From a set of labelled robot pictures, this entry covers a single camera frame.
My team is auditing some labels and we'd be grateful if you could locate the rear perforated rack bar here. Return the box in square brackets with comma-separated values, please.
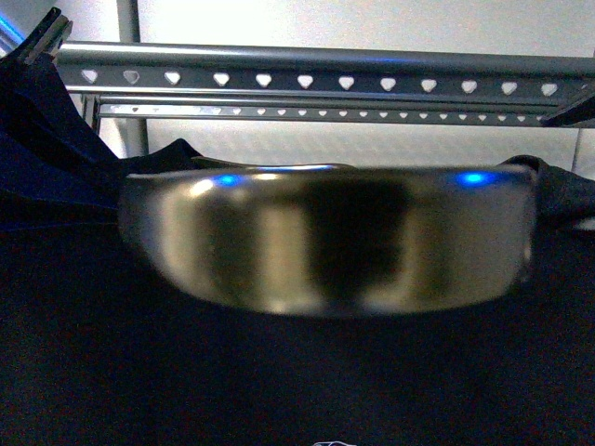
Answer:
[97, 98, 544, 127]

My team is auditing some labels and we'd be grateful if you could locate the perforated metal rack bar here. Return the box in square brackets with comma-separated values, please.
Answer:
[58, 42, 594, 103]

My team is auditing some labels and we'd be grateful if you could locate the silver rack upright post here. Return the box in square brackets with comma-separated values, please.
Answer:
[114, 0, 151, 159]

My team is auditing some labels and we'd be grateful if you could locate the shiny metal hanger hook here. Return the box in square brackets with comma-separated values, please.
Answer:
[118, 165, 536, 317]

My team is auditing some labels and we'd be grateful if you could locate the black printed t-shirt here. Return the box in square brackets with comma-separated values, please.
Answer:
[1, 136, 594, 445]

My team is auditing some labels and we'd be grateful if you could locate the dark blue hanging garment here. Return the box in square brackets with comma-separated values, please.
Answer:
[1, 56, 119, 226]

